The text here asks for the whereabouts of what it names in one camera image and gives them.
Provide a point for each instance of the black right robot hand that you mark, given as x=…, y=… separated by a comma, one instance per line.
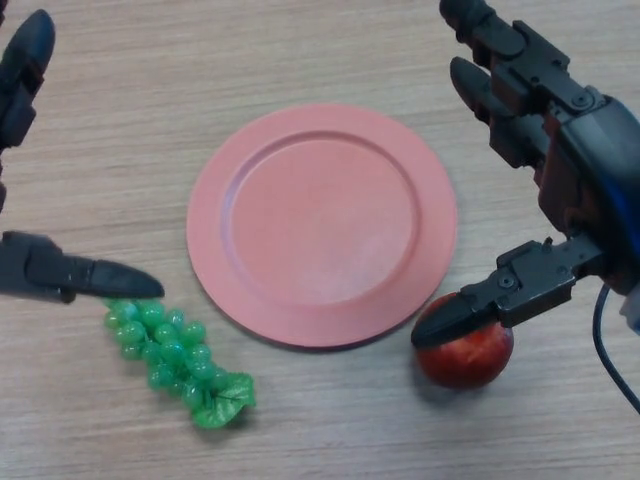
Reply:
x=595, y=175

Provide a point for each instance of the green grapes bunch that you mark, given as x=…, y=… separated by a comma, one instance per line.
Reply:
x=175, y=350

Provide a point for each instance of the pink round plate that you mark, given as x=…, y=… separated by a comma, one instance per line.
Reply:
x=325, y=225

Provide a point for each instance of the red apple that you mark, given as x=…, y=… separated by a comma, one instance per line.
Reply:
x=465, y=360

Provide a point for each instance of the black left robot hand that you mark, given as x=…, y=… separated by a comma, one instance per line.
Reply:
x=40, y=270

